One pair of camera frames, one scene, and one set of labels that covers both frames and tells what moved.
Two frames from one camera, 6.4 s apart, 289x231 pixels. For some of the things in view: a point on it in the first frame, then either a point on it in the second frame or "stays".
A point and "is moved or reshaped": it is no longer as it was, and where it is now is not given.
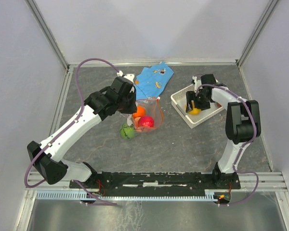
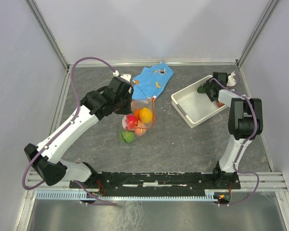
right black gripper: [190, 95] to [207, 90]
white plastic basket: [178, 101] stays
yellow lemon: [195, 111] to [145, 115]
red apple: [146, 121] to [131, 119]
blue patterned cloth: [150, 82] stays
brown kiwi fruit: [218, 105] stays
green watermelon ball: [127, 132] is moved or reshaped
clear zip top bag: [149, 116] is moved or reshaped
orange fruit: [141, 112] is moved or reshaped
